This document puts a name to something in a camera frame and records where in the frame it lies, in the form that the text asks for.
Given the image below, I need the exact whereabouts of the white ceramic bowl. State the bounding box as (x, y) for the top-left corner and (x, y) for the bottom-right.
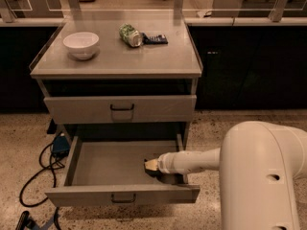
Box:
(63, 32), (100, 60)

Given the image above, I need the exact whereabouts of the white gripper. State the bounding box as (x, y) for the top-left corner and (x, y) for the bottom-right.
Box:
(144, 152), (175, 174)

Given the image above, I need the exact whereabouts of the black tool on floor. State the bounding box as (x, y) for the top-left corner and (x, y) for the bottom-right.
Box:
(15, 211), (35, 230)

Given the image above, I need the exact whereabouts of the blue snack bar wrapper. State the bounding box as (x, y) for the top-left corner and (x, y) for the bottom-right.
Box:
(143, 34), (168, 45)

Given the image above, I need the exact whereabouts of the blue power box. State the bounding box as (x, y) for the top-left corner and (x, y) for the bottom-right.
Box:
(52, 135), (70, 155)

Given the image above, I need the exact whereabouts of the clear acrylic barrier panel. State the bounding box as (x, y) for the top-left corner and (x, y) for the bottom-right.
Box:
(1, 0), (307, 24)

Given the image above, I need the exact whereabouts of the closed upper grey drawer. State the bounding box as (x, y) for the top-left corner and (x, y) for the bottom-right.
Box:
(44, 95), (196, 125)

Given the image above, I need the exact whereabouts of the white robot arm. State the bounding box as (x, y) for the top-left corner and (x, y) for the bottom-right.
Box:
(145, 121), (307, 230)

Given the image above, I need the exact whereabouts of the green soda can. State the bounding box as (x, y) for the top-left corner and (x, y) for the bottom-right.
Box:
(119, 23), (143, 47)

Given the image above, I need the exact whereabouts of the background grey desk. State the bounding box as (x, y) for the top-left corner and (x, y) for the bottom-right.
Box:
(212, 0), (307, 17)

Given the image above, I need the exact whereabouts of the grey drawer cabinet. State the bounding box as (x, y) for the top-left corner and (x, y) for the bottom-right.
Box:
(31, 11), (202, 140)

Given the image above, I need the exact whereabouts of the open middle grey drawer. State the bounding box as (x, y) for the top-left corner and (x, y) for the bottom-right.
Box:
(46, 137), (200, 207)

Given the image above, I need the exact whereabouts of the black floor cable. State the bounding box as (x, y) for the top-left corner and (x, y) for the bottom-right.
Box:
(19, 142), (66, 208)

